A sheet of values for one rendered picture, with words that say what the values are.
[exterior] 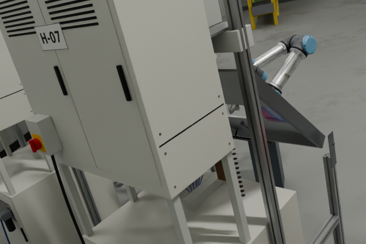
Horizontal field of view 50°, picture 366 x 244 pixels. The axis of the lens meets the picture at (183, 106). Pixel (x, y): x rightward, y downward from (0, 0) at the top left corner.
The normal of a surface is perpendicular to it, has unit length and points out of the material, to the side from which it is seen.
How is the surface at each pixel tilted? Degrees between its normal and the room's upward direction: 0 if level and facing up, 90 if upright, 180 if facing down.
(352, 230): 0
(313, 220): 0
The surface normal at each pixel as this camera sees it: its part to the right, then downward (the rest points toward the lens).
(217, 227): -0.23, -0.91
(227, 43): -0.65, 0.40
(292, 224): 0.72, 0.07
